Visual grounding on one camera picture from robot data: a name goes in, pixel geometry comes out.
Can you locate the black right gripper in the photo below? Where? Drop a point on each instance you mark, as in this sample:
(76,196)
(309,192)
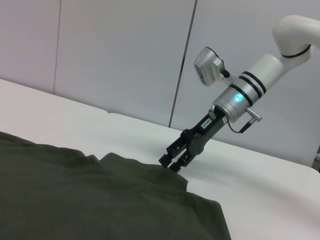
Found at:
(207,130)

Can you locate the dark green shirt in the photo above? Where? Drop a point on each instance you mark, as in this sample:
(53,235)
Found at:
(87,195)

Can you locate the silver right gripper knob fitting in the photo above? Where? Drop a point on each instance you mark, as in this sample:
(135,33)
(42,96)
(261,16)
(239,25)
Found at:
(213,111)

